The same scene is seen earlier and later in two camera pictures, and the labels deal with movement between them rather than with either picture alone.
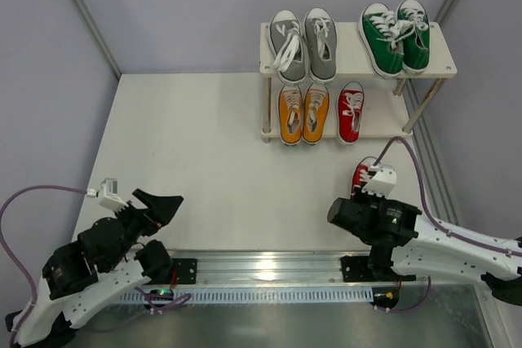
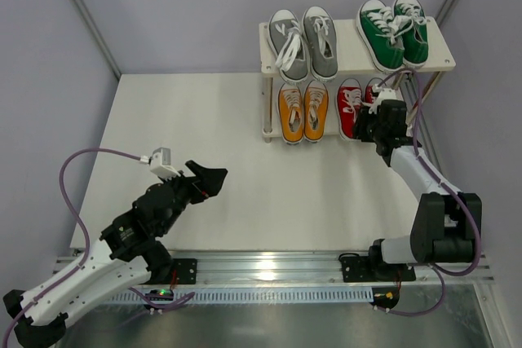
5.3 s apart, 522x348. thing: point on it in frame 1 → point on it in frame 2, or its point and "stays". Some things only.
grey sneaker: (287, 43) stays
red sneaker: (360, 175) → (369, 95)
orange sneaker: (290, 107) stays
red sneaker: (350, 108) stays
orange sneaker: (316, 110) stays
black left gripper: (143, 217) → (189, 186)
